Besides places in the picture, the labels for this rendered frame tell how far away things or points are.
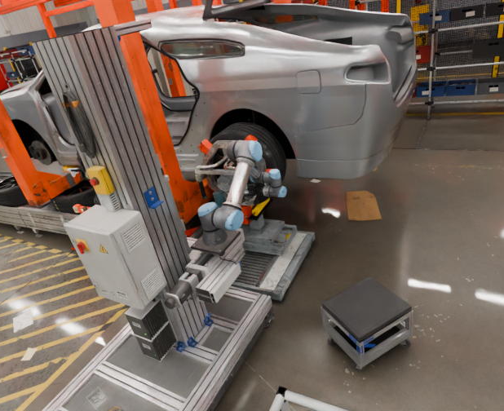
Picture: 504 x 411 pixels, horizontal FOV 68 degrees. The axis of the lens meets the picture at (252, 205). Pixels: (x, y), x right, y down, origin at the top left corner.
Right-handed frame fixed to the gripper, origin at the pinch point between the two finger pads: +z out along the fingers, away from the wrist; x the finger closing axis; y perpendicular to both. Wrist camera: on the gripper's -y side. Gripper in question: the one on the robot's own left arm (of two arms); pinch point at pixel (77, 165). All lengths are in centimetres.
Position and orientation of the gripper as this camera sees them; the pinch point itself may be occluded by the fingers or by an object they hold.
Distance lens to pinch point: 286.1
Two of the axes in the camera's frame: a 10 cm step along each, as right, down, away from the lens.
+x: 6.9, -3.4, 6.3
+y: 0.8, 9.1, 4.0
